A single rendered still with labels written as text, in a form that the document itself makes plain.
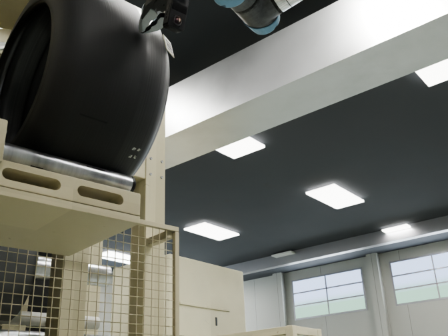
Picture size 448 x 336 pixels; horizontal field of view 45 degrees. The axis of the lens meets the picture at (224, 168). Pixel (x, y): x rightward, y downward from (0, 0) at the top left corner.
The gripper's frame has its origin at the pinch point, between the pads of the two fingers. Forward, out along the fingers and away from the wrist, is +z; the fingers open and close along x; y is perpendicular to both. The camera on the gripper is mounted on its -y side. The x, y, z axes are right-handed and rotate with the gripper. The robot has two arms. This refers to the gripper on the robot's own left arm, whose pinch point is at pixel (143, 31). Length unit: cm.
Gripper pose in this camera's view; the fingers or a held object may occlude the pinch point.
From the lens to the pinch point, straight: 140.2
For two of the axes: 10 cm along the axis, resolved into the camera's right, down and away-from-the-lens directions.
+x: -7.5, -2.4, -6.2
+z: -6.5, 4.3, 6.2
